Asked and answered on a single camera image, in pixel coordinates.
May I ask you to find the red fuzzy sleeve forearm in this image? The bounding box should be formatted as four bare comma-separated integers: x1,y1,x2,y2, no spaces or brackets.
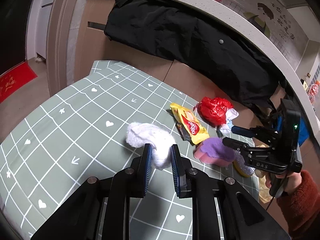
277,170,319,239

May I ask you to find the white blue plastic bag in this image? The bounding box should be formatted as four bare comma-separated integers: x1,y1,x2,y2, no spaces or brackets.
218,108,239,135

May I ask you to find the blue towel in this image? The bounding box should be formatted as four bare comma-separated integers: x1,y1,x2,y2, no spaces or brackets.
298,118,309,146

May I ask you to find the black jacket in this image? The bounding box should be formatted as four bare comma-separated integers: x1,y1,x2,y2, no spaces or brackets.
104,0,287,107

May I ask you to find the wall sticker boy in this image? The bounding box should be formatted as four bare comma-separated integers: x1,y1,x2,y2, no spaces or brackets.
243,3,274,38

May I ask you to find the red floor mat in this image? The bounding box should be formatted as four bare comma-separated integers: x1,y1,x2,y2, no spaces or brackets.
0,61,37,102

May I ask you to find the white tissue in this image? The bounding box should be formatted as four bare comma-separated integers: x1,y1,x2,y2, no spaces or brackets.
126,122,176,170

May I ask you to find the red plastic bag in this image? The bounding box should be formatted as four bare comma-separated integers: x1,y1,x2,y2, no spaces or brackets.
195,97,233,126

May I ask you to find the green grid tablecloth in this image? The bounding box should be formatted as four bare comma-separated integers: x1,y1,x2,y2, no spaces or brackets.
1,61,259,239

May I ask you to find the silver glitter scrubber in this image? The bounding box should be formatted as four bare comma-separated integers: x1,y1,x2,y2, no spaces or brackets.
233,151,255,178

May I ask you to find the right hand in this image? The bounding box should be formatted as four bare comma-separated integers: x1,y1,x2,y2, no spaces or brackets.
264,171,303,193

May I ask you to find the yellow snack wrapper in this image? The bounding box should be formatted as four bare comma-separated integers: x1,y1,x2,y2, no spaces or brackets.
170,103,210,145

